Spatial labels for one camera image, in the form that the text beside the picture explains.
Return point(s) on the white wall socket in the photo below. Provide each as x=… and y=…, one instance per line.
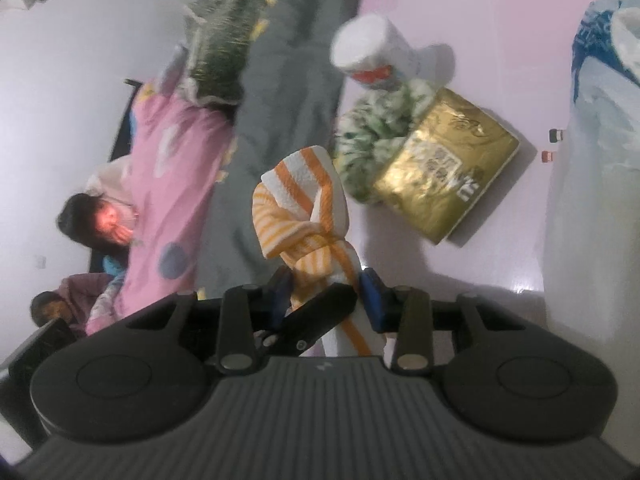
x=42, y=261

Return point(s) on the grey blanket with yellow prints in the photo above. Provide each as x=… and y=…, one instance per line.
x=290, y=110

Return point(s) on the green fuzzy pillow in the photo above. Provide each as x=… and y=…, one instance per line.
x=225, y=45

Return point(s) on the pink dotted quilt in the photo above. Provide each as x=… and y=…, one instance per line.
x=170, y=185

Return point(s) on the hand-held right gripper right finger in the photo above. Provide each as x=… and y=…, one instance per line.
x=372, y=302

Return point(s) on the white plastic bag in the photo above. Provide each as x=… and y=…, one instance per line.
x=595, y=185

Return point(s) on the orange striped towel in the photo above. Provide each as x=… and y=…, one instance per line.
x=300, y=195

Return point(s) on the small red item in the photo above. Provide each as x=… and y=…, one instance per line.
x=549, y=156

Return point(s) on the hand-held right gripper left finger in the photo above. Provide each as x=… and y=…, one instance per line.
x=280, y=302

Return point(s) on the white tissue roll pack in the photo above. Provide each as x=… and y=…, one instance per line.
x=380, y=45

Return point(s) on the gold foil packet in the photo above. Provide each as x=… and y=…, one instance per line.
x=445, y=165

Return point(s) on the dark flat device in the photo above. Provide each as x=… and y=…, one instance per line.
x=35, y=360

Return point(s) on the small black item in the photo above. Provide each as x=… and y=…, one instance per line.
x=556, y=135

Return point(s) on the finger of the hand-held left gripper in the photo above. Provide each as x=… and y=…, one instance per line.
x=320, y=315

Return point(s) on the green white fluffy cloth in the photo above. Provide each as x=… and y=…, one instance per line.
x=370, y=130

